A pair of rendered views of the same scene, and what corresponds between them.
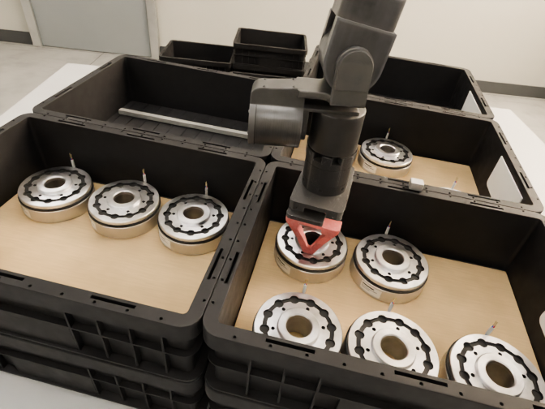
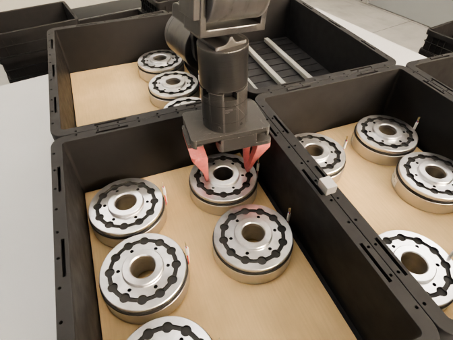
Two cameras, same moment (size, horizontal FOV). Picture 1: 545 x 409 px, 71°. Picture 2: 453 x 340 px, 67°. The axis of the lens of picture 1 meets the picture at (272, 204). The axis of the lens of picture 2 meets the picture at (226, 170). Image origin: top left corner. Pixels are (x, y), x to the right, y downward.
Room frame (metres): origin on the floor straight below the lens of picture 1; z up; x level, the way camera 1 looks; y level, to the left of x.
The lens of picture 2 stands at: (0.22, -0.38, 1.23)
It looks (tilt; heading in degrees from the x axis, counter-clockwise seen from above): 44 degrees down; 61
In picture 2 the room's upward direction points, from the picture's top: straight up
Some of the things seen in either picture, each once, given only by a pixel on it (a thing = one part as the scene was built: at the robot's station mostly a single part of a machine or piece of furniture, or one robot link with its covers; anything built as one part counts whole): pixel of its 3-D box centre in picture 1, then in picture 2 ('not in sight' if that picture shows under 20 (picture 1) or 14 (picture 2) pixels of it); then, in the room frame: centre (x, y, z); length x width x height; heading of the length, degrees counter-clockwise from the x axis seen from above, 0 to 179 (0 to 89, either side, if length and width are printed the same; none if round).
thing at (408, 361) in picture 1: (393, 348); (143, 267); (0.24, -0.15, 0.86); 0.05 x 0.05 x 0.01
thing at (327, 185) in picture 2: (416, 184); (327, 185); (0.46, -0.20, 0.94); 0.02 x 0.01 x 0.01; 82
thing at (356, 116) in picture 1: (330, 126); (220, 59); (0.40, -0.05, 1.04); 0.07 x 0.06 x 0.07; 93
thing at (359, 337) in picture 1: (392, 350); (143, 269); (0.24, -0.15, 0.86); 0.10 x 0.10 x 0.01
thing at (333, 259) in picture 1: (311, 242); (223, 177); (0.39, -0.06, 0.86); 0.10 x 0.10 x 0.01
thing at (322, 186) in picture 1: (326, 170); (224, 107); (0.40, -0.06, 0.98); 0.10 x 0.07 x 0.07; 167
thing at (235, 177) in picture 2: (312, 239); (223, 174); (0.39, -0.06, 0.86); 0.05 x 0.05 x 0.01
